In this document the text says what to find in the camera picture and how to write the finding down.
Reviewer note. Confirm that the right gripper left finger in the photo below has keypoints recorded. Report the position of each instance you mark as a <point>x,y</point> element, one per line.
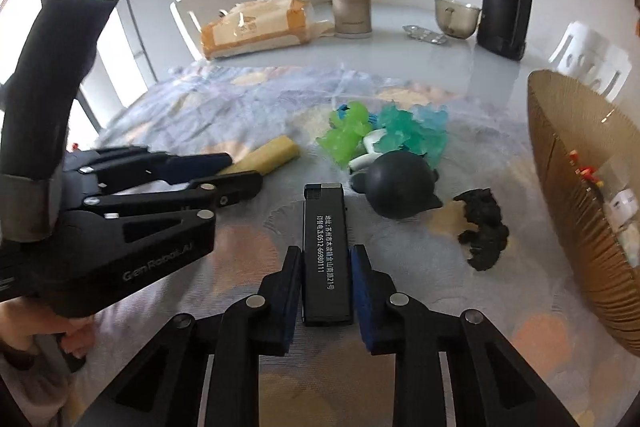
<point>205,372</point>

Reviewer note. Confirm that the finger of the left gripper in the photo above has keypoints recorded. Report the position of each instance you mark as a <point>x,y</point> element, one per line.
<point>225,191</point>
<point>137,165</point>

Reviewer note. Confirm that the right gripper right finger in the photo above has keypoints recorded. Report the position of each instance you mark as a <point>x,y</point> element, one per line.
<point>491,383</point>

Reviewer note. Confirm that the yellow rectangular stick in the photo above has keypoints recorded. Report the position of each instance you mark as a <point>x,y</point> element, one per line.
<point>267,158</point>

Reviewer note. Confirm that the green translucent toy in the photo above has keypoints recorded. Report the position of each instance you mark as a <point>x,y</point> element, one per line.
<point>344,137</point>

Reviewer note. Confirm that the black animal figurine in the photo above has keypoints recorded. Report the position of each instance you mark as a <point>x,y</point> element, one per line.
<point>490,237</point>

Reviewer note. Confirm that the white earbuds case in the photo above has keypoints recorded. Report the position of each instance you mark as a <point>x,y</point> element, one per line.
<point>370,154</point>

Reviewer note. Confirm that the black rectangular box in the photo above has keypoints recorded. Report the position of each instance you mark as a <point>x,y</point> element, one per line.
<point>327,287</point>

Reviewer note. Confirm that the black round penguin toy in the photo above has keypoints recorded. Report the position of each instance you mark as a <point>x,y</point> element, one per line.
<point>398,185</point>

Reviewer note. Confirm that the teal translucent toy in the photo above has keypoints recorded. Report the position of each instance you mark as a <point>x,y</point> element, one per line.
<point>403,132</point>

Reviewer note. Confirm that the light blue translucent toy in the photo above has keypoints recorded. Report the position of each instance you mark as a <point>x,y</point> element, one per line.
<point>432,117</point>

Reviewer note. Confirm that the red black toy figurine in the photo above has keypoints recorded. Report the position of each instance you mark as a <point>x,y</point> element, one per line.
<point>587,173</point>

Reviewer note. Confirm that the person's left hand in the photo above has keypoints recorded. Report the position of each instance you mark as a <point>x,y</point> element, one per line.
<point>22,320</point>

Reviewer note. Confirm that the orange tissue paper pack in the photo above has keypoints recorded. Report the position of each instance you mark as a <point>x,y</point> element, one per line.
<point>255,26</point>

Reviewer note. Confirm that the white chair left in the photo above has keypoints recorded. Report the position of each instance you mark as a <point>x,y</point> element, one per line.
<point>191,16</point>

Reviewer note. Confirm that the white chair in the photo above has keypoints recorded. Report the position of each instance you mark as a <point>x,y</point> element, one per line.
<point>191,16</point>
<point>587,56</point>

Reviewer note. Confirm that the white refrigerator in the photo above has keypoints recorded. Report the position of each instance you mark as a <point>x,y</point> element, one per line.
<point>140,46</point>

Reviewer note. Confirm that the floral patterned table cloth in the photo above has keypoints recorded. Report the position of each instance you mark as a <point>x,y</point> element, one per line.
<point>529,294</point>

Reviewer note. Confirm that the amber ribbed glass bowl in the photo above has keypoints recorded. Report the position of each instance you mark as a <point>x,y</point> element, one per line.
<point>566,115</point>

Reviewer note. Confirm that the small metal bowl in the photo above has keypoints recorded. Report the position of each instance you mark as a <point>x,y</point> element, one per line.
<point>455,19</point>

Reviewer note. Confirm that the white chair right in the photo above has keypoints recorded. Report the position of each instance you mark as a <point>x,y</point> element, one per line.
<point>587,56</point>

